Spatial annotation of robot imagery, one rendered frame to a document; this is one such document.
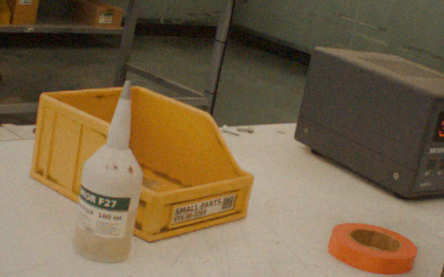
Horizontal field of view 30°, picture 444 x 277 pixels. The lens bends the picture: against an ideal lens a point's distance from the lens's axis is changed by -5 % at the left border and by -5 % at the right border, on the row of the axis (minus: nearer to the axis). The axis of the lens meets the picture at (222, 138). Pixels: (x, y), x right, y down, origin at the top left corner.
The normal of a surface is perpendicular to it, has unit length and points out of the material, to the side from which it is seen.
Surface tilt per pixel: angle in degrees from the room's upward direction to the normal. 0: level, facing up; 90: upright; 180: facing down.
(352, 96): 90
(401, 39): 90
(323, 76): 90
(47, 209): 0
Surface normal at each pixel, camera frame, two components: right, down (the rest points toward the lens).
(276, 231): 0.19, -0.95
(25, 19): 0.74, 0.31
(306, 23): -0.70, 0.05
